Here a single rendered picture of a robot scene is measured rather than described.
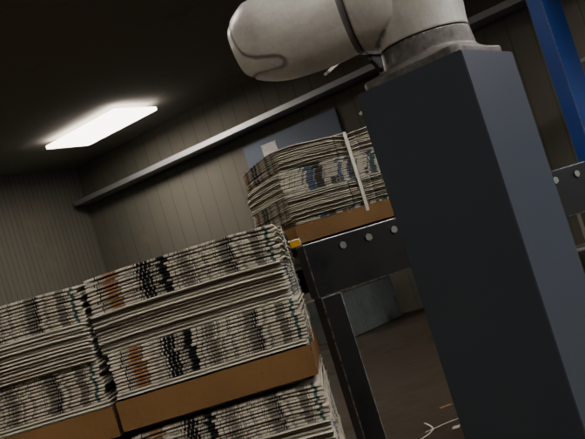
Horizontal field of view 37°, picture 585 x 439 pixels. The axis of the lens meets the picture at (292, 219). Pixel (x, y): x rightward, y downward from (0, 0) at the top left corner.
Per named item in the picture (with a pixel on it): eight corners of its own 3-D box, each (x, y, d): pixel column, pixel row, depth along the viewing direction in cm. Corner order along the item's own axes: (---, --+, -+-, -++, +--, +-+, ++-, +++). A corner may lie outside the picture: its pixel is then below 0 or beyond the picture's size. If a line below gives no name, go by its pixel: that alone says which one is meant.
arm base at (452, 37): (514, 53, 150) (504, 23, 151) (458, 50, 133) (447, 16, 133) (425, 91, 161) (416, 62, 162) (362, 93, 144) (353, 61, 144)
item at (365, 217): (360, 226, 204) (354, 207, 204) (319, 240, 231) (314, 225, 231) (382, 219, 206) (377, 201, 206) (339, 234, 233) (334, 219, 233)
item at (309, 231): (299, 244, 199) (293, 226, 199) (264, 257, 225) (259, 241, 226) (360, 226, 204) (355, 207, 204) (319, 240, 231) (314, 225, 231)
